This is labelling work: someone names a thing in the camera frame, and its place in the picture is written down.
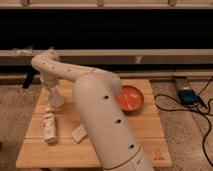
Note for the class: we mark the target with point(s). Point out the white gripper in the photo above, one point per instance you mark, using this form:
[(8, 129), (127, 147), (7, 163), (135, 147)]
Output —
[(49, 81)]

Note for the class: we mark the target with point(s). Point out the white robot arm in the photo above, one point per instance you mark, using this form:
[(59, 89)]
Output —
[(94, 94)]

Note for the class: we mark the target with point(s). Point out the white plastic bottle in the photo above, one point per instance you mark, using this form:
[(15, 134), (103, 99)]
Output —
[(49, 128)]

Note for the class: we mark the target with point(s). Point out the white sponge block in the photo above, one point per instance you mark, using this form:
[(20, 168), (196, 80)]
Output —
[(79, 133)]

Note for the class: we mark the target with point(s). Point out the wooden table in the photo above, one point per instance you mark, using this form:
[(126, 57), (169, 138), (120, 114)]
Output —
[(35, 153)]

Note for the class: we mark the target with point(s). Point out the orange bowl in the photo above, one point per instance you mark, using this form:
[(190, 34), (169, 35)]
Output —
[(130, 99)]

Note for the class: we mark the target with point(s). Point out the blue power adapter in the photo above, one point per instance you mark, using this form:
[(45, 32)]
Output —
[(188, 96)]

